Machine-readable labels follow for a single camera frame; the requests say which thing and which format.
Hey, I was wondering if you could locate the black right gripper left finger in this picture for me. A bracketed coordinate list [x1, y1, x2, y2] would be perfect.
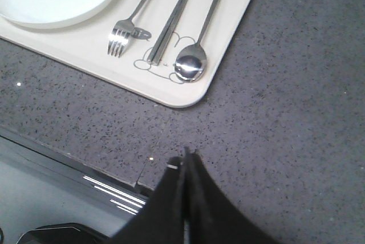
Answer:
[109, 157, 184, 243]

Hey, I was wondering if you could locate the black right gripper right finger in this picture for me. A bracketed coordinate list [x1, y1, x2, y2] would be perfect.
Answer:
[184, 147, 278, 243]

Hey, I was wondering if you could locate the silver spoon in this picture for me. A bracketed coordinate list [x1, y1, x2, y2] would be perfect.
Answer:
[174, 0, 220, 83]

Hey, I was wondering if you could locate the silver fork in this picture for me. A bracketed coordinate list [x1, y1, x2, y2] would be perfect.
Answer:
[107, 0, 147, 58]

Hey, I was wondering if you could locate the black device base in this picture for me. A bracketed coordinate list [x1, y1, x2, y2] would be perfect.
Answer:
[17, 223, 109, 244]

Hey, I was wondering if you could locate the cream rabbit serving tray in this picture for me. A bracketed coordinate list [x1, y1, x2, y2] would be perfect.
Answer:
[1, 0, 250, 108]

